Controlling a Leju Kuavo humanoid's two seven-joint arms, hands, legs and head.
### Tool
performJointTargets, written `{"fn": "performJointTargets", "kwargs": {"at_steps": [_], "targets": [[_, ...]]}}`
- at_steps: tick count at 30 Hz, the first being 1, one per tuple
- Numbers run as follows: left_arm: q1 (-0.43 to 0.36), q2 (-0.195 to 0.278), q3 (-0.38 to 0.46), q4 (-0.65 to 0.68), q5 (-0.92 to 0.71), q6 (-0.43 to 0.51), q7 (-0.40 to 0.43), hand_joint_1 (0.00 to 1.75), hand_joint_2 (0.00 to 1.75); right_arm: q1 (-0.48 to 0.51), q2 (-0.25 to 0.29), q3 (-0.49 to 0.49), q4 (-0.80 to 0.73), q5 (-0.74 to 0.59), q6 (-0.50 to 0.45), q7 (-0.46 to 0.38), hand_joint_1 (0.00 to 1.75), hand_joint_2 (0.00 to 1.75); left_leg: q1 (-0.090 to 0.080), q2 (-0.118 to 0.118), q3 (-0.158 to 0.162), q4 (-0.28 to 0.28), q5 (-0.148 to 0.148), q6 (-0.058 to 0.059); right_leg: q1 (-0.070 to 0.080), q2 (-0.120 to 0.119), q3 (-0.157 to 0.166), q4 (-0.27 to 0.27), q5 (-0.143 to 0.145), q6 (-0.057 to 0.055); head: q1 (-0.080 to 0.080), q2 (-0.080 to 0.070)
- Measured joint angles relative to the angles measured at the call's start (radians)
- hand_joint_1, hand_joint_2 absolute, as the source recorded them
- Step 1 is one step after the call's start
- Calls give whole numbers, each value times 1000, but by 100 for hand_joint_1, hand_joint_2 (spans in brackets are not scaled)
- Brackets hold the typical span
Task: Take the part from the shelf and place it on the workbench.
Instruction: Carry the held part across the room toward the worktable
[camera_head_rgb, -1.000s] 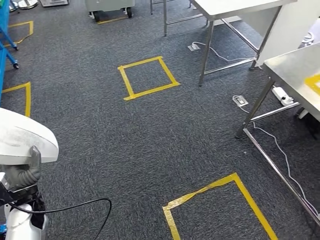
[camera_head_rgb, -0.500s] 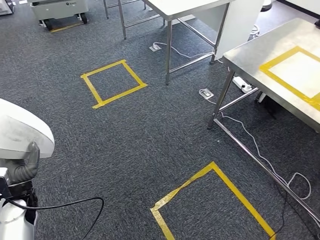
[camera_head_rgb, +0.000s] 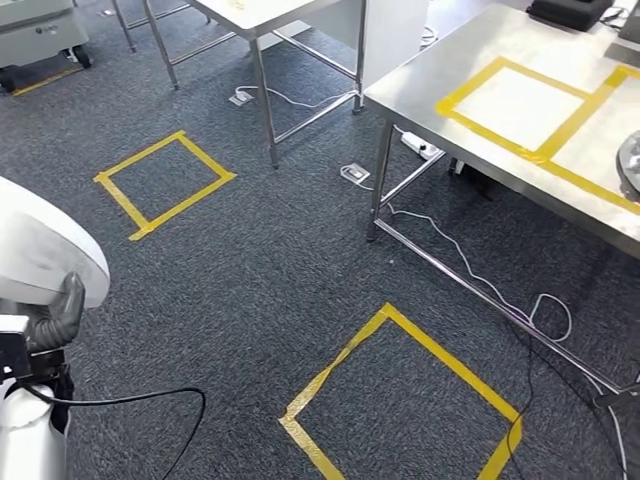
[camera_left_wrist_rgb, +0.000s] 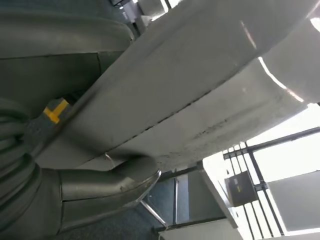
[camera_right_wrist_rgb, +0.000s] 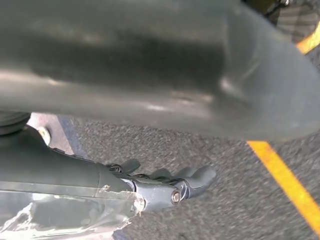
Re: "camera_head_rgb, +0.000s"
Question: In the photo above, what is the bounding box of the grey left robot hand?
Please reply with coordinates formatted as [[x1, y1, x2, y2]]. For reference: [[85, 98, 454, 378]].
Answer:
[[56, 271, 87, 341]]

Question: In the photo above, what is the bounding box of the white teardrop-shaped part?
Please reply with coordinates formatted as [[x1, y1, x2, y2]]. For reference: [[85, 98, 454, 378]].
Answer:
[[0, 175, 111, 311]]

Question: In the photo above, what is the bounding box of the stainless steel workbench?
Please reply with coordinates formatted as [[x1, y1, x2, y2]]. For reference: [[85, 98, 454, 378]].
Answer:
[[364, 3, 640, 399]]

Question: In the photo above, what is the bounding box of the yellow tape on workbench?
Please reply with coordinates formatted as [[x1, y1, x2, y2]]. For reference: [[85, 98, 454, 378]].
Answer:
[[433, 56, 640, 217]]

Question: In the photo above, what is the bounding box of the yellow floor tape outline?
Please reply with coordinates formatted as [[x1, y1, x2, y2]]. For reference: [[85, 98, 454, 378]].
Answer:
[[278, 302, 524, 480], [93, 130, 237, 242]]

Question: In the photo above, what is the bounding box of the yellow floor tape strip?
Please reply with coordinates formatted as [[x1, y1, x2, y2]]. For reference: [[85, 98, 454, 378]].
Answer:
[[12, 64, 85, 98]]

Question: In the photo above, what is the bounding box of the grey wheeled machine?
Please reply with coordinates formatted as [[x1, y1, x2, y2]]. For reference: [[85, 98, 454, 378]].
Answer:
[[0, 0, 94, 94]]

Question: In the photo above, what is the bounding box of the white table with steel legs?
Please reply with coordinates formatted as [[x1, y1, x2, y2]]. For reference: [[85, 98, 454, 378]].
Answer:
[[142, 0, 431, 171]]

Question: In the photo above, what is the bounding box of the white power strip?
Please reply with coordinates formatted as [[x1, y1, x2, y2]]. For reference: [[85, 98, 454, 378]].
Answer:
[[401, 130, 444, 162]]

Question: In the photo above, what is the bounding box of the black carrying case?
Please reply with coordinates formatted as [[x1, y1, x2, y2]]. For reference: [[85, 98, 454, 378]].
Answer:
[[525, 0, 615, 33]]

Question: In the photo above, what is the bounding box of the grey plastic hubcap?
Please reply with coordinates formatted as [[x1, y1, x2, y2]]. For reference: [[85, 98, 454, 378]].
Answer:
[[616, 130, 640, 203]]

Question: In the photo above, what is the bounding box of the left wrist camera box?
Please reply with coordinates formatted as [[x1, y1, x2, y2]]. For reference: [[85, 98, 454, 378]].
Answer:
[[0, 314, 34, 384]]

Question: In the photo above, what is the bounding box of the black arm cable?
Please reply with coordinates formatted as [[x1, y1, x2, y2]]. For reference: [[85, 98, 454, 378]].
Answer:
[[5, 380, 207, 480]]

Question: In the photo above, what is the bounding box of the steel table frame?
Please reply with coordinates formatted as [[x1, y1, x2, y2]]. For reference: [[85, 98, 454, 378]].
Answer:
[[109, 0, 211, 54]]

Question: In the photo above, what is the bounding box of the thin black floor cable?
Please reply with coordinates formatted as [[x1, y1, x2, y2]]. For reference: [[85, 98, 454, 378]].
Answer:
[[505, 321, 640, 480]]

